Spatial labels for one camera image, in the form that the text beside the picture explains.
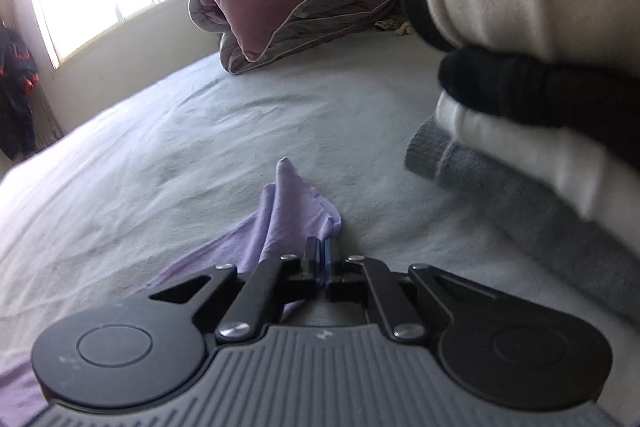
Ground small tan patterned object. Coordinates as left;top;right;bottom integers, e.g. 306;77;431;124
374;20;415;36

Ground lavender shirt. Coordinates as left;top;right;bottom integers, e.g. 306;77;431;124
0;156;346;427

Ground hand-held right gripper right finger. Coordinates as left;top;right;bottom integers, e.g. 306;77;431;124
323;238;497;344

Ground white folded sweatshirt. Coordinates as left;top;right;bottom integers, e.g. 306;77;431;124
434;91;640;235

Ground dark hanging jacket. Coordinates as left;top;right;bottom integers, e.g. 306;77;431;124
0;21;40;162

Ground beige folded sweater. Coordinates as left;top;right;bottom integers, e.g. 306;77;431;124
426;0;640;68

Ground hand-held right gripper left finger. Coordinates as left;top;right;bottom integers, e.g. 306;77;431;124
149;236;324;344

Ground grey folded garment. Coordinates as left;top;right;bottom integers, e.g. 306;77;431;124
404;114;640;324

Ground black folded garment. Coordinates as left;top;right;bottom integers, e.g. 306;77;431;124
401;0;640;160

